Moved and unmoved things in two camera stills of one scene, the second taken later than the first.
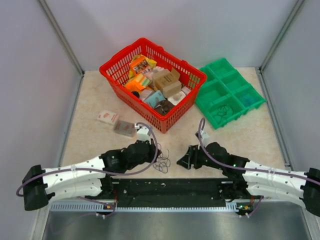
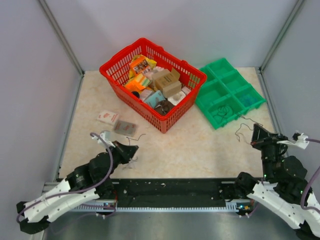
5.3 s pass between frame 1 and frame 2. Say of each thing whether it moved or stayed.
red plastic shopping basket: stayed
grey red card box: stayed
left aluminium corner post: stayed
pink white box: stayed
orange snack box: stayed
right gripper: moved
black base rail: stayed
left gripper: moved
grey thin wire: moved
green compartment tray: stayed
